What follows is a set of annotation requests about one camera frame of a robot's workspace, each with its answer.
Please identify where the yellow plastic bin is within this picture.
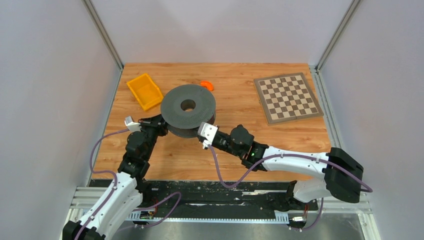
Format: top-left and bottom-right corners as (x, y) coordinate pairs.
(126, 73), (164, 111)

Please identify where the right aluminium frame post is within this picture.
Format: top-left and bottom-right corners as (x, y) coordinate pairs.
(315, 0), (363, 72)

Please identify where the black cable spool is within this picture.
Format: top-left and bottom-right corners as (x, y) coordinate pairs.
(160, 84), (216, 138)

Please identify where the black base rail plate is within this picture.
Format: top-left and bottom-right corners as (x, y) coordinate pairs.
(89, 178), (319, 221)

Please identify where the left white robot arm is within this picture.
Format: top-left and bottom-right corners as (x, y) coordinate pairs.
(62, 114), (168, 240)

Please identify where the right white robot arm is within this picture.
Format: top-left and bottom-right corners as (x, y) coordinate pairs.
(197, 122), (373, 209)

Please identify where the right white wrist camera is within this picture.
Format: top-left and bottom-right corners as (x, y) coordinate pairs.
(197, 122), (219, 150)

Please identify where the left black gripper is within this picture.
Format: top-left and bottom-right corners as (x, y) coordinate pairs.
(137, 109), (173, 161)

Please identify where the left aluminium frame post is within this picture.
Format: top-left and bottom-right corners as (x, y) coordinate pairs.
(81, 0), (124, 72)

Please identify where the orange curved plastic piece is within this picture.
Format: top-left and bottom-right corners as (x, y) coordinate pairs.
(200, 80), (215, 92)

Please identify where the wooden chessboard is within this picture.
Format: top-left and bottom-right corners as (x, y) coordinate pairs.
(253, 72), (324, 125)

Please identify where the aluminium frame post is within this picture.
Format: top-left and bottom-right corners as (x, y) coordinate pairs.
(315, 0), (363, 72)
(81, 0), (124, 72)

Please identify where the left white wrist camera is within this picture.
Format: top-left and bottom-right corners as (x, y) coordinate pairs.
(124, 116), (141, 133)

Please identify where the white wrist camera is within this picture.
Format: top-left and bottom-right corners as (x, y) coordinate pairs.
(197, 122), (219, 150)
(124, 116), (141, 133)

